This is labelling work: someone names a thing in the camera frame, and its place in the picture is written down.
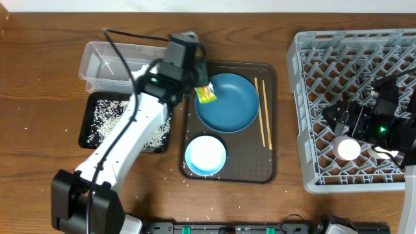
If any blue plate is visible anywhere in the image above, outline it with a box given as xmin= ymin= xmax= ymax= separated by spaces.
xmin=194 ymin=73 xmax=259 ymax=133

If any yellow green snack wrapper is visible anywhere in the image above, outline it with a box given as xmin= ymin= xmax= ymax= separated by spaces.
xmin=195 ymin=83 xmax=217 ymax=104

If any brown serving tray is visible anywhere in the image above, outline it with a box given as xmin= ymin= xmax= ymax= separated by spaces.
xmin=179 ymin=61 xmax=278 ymax=184

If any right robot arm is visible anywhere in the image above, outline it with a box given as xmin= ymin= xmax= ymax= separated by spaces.
xmin=322 ymin=101 xmax=415 ymax=234

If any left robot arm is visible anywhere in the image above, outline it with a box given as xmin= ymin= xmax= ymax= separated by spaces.
xmin=51 ymin=32 xmax=209 ymax=233

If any grey dishwasher rack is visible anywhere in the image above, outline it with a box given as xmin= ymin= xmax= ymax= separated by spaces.
xmin=287 ymin=29 xmax=415 ymax=194

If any light blue rice bowl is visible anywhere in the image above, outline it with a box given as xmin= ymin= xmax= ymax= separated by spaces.
xmin=185 ymin=135 xmax=227 ymax=176

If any white tissue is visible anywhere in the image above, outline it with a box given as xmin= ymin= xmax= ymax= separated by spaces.
xmin=131 ymin=64 xmax=158 ymax=79

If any pink white cup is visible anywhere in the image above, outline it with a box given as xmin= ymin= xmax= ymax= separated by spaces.
xmin=331 ymin=135 xmax=361 ymax=161

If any spilled rice pile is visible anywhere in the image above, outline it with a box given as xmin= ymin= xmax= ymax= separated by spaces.
xmin=81 ymin=99 xmax=172 ymax=153

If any wooden chopstick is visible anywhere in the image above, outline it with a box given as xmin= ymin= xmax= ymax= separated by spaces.
xmin=254 ymin=77 xmax=265 ymax=148
xmin=262 ymin=80 xmax=272 ymax=150

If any black waste tray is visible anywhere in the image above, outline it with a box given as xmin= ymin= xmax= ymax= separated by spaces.
xmin=77 ymin=91 xmax=174 ymax=153

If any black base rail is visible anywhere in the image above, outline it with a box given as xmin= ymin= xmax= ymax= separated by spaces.
xmin=140 ymin=214 xmax=391 ymax=234

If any clear plastic bin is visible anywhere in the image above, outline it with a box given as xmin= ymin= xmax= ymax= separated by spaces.
xmin=79 ymin=42 xmax=166 ymax=94

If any white green cup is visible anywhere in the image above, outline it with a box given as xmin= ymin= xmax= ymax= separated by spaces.
xmin=368 ymin=146 xmax=398 ymax=160

